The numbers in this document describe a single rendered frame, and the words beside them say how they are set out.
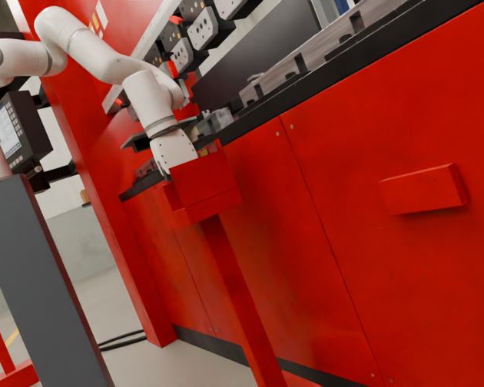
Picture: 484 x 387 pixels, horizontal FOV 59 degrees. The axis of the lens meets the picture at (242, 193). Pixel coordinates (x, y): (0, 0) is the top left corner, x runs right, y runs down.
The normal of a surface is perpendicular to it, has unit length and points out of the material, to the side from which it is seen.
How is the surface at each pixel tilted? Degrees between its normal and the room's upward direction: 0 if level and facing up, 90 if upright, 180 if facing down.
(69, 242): 90
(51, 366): 90
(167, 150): 91
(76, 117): 90
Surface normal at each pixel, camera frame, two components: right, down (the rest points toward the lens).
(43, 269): 0.30, -0.07
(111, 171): 0.48, -0.15
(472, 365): -0.79, 0.34
